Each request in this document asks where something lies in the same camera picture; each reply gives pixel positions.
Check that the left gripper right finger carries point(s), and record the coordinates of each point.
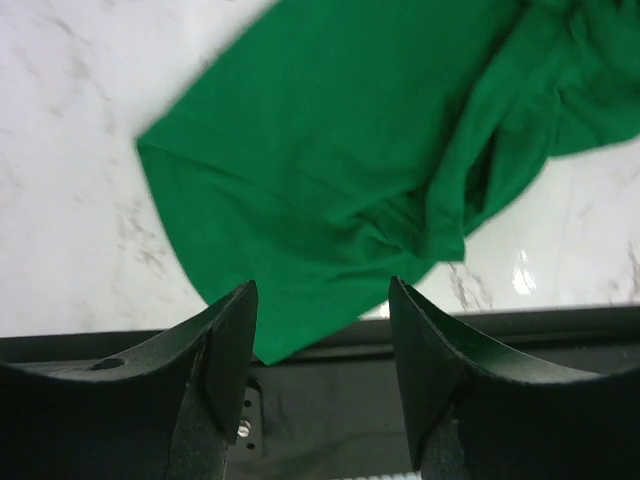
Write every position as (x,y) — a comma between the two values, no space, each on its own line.
(476,408)

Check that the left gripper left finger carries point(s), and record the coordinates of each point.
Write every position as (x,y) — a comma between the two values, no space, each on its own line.
(167,408)

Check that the green polo shirt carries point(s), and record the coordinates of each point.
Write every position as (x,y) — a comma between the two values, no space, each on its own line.
(337,144)

